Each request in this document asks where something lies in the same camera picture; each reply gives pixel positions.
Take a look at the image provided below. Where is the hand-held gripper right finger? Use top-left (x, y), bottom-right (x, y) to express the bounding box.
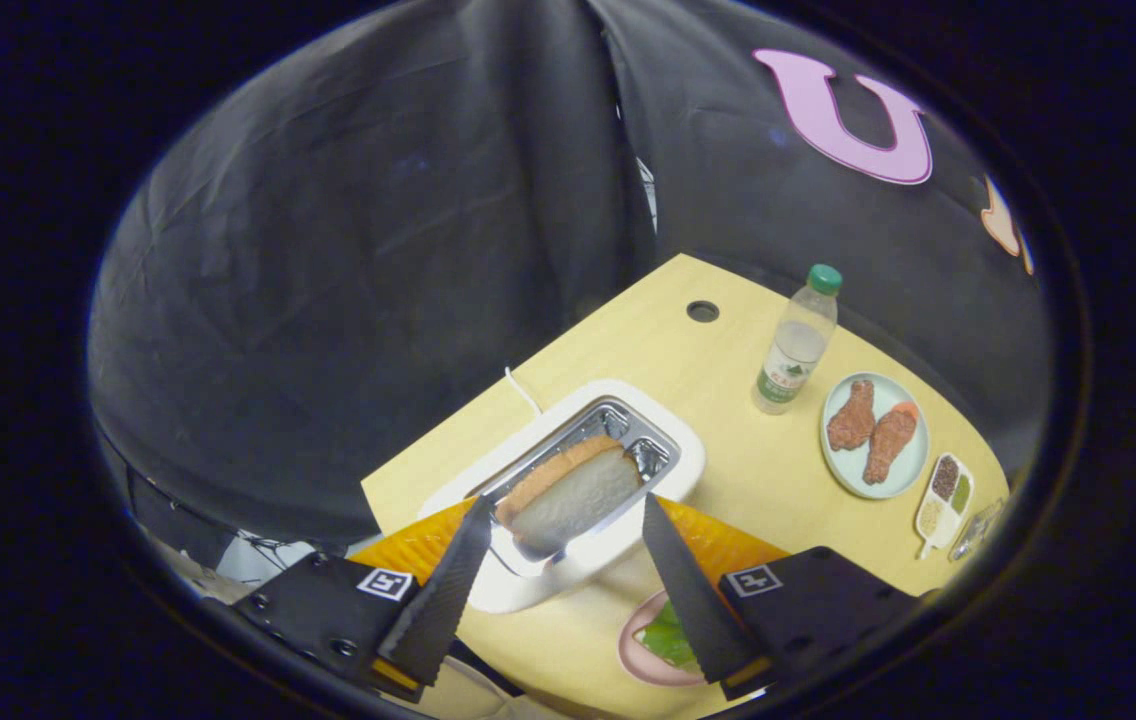
top-left (641, 492), bottom-right (919, 701)

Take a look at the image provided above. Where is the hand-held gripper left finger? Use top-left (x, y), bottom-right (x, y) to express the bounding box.
top-left (228, 495), bottom-right (494, 701)

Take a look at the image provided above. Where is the green lettuce leaf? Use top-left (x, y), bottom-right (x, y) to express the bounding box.
top-left (640, 598), bottom-right (699, 668)

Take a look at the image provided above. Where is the plain white bread slice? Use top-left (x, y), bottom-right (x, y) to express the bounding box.
top-left (495, 435), bottom-right (645, 559)

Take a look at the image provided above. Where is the pink round plate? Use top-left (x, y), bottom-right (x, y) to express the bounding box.
top-left (617, 588), bottom-right (709, 688)

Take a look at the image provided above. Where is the person's beige clothing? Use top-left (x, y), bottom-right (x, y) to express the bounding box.
top-left (398, 655), bottom-right (579, 720)

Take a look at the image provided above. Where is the white toaster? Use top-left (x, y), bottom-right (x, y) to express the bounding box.
top-left (418, 378), bottom-right (706, 614)

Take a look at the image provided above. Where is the brown meat piece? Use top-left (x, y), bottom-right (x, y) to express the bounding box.
top-left (827, 379), bottom-right (876, 452)
top-left (863, 402), bottom-right (919, 486)

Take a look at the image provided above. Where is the pale green oval plate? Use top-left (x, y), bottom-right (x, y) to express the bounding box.
top-left (820, 372), bottom-right (931, 500)

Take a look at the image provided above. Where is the white divided dish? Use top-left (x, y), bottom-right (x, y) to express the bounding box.
top-left (914, 453), bottom-right (976, 559)

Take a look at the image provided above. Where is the clear water bottle green cap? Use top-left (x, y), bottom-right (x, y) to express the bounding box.
top-left (751, 263), bottom-right (843, 416)

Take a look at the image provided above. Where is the black backdrop cloth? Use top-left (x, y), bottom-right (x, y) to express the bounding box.
top-left (88, 0), bottom-right (1054, 561)

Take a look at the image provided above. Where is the white toaster cable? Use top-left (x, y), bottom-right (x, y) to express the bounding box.
top-left (505, 367), bottom-right (545, 416)

